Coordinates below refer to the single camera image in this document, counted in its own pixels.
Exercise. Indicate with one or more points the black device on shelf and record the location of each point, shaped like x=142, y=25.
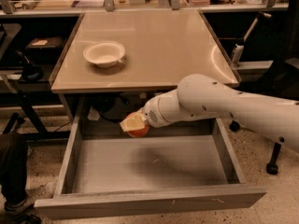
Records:
x=29, y=71

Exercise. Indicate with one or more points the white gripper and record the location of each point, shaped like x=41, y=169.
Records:
x=150, y=112

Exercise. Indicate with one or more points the white paper bowl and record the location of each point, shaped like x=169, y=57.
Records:
x=104, y=54

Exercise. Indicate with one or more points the white tube with black handle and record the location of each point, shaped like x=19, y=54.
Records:
x=240, y=42

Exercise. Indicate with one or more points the grey shoe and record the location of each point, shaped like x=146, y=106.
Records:
x=18, y=208

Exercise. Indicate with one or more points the black office chair base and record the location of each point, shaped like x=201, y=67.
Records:
x=271, y=166

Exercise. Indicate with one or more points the black box on shelf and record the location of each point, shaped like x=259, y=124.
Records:
x=45, y=48

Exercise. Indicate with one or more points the person leg dark trousers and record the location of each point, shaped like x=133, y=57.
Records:
x=13, y=167

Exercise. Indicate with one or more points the red apple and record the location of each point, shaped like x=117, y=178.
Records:
x=140, y=133

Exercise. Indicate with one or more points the grey counter cabinet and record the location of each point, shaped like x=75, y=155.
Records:
x=162, y=47

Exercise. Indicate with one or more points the open grey drawer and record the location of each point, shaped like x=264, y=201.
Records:
x=184, y=167

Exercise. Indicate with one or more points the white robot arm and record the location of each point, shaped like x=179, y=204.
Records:
x=201, y=97

